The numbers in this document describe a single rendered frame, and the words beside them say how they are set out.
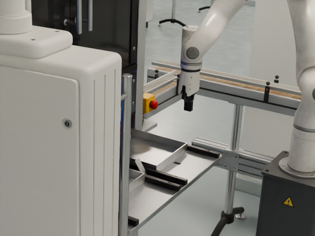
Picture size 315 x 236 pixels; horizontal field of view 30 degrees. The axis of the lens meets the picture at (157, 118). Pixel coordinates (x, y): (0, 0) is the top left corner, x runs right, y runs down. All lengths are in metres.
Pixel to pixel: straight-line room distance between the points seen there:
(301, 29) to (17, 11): 1.19
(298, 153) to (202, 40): 0.61
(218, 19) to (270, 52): 1.54
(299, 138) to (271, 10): 1.43
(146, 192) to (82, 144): 0.88
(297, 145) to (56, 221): 1.25
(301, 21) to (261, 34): 1.48
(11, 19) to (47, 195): 0.40
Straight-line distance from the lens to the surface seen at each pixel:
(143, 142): 2.52
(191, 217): 3.71
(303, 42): 2.25
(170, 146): 2.49
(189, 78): 2.24
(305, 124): 2.34
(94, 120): 1.27
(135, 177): 2.21
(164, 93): 2.98
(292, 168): 2.43
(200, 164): 2.36
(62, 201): 1.35
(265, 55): 3.71
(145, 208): 2.03
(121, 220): 1.57
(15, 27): 1.35
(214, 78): 3.27
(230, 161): 3.33
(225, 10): 2.18
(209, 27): 2.14
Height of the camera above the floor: 1.90
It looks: 21 degrees down
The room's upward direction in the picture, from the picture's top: 3 degrees clockwise
